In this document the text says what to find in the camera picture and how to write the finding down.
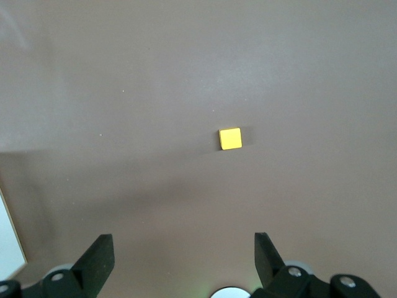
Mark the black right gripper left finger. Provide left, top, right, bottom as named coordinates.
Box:
left=0, top=234, right=114, bottom=298

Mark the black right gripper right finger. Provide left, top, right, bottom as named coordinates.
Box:
left=252, top=232, right=381, bottom=298

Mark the yellow cube block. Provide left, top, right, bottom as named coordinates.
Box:
left=218, top=127, right=243, bottom=151

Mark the brown table mat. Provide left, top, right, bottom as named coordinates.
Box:
left=0, top=0, right=397, bottom=298

